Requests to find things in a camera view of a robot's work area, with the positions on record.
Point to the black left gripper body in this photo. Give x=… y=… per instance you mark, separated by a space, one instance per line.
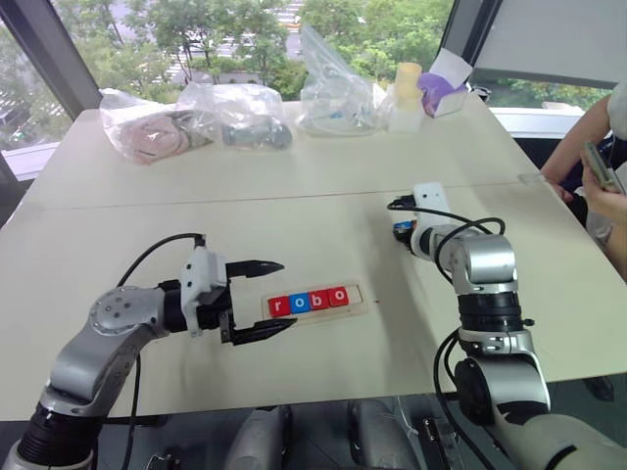
x=215 y=313

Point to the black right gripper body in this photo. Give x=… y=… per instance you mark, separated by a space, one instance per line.
x=404 y=202

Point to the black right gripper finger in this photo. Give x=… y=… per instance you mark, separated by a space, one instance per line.
x=406 y=241

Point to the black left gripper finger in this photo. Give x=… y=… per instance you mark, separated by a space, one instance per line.
x=264 y=330
x=255 y=268

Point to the blue letter tile t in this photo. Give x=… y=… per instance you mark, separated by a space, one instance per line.
x=404 y=226

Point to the red letter r tile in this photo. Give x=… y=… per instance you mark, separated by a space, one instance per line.
x=278 y=307

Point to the blue letter o tile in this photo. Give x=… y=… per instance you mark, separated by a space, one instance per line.
x=299 y=303

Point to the red letter b tile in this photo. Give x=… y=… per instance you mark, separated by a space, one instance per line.
x=318 y=300

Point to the wooden letter tile tray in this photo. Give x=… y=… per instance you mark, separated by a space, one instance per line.
x=355 y=298

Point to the red letter o tile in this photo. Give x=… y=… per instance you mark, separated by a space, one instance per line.
x=338 y=297

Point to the smartphone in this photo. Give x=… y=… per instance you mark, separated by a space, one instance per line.
x=602 y=169

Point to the person's right forearm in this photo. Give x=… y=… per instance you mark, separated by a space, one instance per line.
x=578 y=142

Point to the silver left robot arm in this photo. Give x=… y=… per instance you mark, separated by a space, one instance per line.
x=98 y=343

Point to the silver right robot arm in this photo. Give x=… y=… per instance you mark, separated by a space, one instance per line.
x=487 y=274

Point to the person's right hand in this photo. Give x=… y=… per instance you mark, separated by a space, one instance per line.
x=561 y=188

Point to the person's left hand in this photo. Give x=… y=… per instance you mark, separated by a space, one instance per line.
x=612 y=208

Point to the translucent plastic bottle yellow top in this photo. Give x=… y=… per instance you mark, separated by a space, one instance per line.
x=405 y=103

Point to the dark grey rounded shape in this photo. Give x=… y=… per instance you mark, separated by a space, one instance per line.
x=262 y=440
x=377 y=440

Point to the purple tissue box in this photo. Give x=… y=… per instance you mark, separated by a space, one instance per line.
x=443 y=95

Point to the plastic bag with grey item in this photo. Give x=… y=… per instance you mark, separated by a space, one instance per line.
x=250 y=132

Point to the plastic bag with pink items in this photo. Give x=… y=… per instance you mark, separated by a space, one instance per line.
x=147 y=137

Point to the black window pillar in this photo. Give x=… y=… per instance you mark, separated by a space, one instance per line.
x=467 y=39
x=54 y=59

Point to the seated person in light clothes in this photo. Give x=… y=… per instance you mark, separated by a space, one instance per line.
x=618 y=254

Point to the white window blind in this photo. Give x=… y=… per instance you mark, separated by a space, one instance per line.
x=553 y=39

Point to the black shoe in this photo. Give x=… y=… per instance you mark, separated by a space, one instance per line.
x=600 y=388

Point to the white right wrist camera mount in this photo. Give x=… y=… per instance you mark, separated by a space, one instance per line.
x=431 y=196

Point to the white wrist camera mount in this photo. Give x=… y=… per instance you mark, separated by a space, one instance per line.
x=198 y=274
x=431 y=196

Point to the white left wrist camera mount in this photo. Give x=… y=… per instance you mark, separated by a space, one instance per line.
x=198 y=274

